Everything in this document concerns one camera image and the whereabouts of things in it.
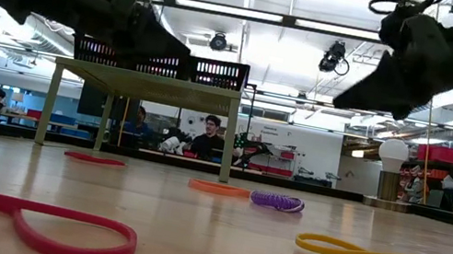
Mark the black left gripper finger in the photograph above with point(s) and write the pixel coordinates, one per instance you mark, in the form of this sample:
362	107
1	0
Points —
153	37

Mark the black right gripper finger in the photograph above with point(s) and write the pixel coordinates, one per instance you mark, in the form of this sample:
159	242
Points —
378	86
390	110

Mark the black background robot arm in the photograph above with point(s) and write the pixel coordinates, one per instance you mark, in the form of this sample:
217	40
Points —
251	147

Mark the white bulb table lamp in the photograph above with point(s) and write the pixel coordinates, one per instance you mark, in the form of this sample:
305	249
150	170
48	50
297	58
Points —
393	154

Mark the ceiling light strip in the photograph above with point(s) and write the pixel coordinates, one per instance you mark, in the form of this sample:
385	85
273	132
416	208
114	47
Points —
342	29
228	9

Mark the red storage bin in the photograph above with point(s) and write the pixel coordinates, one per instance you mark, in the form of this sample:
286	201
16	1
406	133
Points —
443	154

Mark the green perforated metal shelf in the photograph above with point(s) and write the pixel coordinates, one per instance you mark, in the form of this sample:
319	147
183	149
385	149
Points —
194	95

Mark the dark monitor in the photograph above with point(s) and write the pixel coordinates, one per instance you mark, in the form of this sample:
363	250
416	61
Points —
93	101

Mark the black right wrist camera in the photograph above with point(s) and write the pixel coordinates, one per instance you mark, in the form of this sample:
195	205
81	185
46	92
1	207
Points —
397	19

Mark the black ceiling camera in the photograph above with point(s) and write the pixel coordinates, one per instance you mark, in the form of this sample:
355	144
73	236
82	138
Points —
334	57
218	41

